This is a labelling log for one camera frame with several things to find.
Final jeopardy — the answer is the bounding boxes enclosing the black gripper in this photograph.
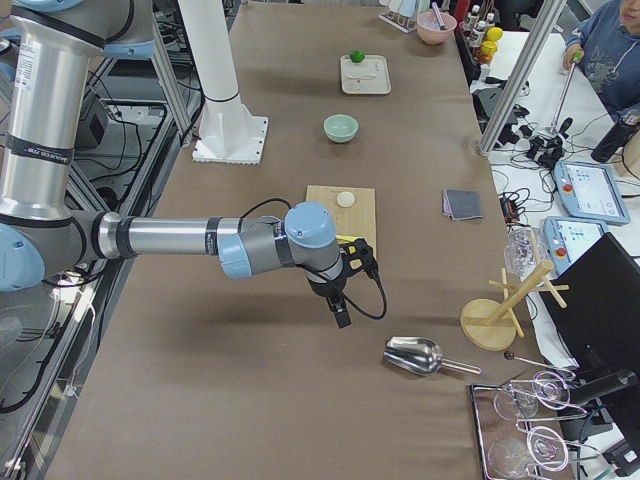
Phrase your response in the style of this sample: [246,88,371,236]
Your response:
[306,267,351,329]

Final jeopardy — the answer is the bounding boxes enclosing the yellow plastic spoon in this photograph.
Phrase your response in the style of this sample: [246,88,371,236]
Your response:
[336,235,357,244]

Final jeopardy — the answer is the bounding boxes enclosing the white steamed bun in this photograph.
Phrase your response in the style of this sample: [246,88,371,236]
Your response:
[336,191,355,208]

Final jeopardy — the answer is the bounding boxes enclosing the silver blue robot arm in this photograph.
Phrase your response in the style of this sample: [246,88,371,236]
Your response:
[1,1,350,327]

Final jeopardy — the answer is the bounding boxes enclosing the mint green bowl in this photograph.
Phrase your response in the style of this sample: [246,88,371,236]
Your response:
[323,114,359,144]

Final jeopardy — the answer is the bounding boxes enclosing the pink bowl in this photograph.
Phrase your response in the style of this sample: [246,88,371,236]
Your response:
[416,11,458,46]

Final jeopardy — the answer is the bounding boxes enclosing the bamboo cutting board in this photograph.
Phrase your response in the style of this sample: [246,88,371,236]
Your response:
[306,185,377,253]

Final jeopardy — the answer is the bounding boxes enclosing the metal scoop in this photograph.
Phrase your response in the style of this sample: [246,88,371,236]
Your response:
[383,336,482,376]

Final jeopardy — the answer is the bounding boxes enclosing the wooden mug tree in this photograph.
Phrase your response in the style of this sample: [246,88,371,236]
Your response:
[460,260,570,351]

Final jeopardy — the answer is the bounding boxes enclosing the grey folded cloth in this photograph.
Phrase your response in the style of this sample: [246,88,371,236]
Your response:
[442,189,484,220]

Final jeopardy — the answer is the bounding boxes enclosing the clear crumpled plastic bag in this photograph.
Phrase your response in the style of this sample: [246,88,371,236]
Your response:
[504,227,549,278]

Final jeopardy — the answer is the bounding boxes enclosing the beige plastic tray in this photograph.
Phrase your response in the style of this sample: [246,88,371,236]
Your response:
[340,55,391,95]

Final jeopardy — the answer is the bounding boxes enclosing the lower teach pendant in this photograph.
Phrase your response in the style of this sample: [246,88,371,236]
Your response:
[543,216,609,275]

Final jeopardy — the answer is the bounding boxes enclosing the teach pendant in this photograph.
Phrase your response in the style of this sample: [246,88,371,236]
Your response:
[553,160,631,225]
[543,216,609,275]

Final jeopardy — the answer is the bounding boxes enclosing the green toy vegetable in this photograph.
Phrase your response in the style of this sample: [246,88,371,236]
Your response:
[349,50,365,64]

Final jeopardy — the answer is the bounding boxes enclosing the black monitor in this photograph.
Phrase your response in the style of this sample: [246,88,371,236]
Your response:
[541,233,639,449]

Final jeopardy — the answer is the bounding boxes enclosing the upper teach pendant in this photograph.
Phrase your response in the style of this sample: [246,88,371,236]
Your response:
[553,160,631,225]

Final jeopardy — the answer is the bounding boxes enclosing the white dish rack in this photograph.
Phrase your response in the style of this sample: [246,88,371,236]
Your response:
[378,0,419,33]

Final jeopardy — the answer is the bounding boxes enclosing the yellow lemon toy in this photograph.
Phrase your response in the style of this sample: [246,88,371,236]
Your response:
[484,26,503,42]

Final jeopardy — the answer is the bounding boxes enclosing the person in blue hoodie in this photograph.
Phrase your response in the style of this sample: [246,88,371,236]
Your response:
[563,0,639,121]

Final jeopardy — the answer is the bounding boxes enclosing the black camera cable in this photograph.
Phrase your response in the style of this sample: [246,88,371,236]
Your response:
[299,259,388,321]

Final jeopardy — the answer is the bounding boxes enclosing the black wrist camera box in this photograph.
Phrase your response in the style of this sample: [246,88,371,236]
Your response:
[339,238,377,274]

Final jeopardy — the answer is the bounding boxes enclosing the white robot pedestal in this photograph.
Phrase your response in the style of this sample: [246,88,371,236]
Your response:
[179,1,268,165]

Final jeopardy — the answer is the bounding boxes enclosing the wire glass rack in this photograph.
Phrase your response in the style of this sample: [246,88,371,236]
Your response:
[465,367,631,480]

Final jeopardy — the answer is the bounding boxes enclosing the aluminium frame post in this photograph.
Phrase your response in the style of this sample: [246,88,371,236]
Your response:
[477,0,567,157]

